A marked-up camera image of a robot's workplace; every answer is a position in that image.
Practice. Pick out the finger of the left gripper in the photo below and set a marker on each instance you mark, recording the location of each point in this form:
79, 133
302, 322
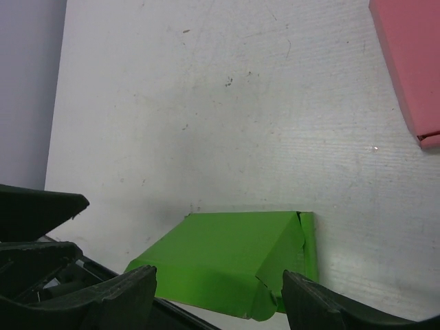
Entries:
27, 214
25, 266

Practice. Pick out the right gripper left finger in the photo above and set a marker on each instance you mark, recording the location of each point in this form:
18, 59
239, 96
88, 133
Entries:
124, 302

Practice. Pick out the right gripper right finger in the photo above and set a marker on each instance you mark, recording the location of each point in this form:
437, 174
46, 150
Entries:
310, 305

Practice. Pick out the green paper box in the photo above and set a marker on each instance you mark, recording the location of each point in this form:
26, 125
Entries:
233, 262

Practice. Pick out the pink paper box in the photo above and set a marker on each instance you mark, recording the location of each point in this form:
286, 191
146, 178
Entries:
408, 33

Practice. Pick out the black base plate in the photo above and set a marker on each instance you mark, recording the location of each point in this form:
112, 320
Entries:
85, 272

